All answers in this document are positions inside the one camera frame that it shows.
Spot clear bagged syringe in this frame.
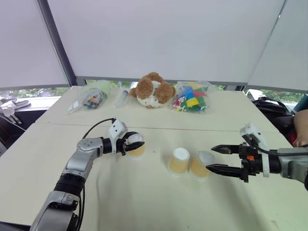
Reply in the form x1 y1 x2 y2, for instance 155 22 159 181
114 88 130 108

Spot grey white sandals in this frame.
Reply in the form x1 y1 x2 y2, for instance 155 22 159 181
0 97 31 110

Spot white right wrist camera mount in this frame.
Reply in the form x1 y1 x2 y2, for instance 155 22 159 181
240 123 270 178

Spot brown plush toy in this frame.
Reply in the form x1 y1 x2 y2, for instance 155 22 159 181
129 71 176 109

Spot teal cylindrical object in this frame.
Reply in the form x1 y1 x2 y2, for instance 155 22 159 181
292 93 308 114

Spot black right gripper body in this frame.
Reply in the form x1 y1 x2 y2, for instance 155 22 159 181
238 141 263 183

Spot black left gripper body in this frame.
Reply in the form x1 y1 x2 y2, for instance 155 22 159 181
116 137 129 156

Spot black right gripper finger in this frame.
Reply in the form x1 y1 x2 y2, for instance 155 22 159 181
205 164 243 179
211 144 240 155

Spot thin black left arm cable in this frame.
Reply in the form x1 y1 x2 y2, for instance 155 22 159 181
72 185 86 231

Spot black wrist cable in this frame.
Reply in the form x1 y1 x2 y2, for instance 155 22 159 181
256 145 308 157
82 117 116 140

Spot clear bag of small parts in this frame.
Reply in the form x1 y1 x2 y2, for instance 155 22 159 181
64 80 114 116

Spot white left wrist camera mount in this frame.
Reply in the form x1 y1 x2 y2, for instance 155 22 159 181
108 119 128 154

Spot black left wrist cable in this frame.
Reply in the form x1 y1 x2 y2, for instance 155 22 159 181
82 117 116 140

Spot dark window frame post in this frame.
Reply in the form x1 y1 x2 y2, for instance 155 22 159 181
36 0 77 87

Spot bag of colourful blocks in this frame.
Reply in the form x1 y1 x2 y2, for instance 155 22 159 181
171 80 214 113

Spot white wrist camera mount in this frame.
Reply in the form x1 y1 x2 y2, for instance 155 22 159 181
108 119 128 154
240 123 270 178

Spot tan paper cup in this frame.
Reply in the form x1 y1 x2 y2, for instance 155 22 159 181
167 147 190 178
188 150 216 182
126 134 147 161

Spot black backpack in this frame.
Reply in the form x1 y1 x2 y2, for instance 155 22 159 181
251 99 293 126

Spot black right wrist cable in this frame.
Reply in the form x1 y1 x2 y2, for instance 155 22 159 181
256 145 308 157

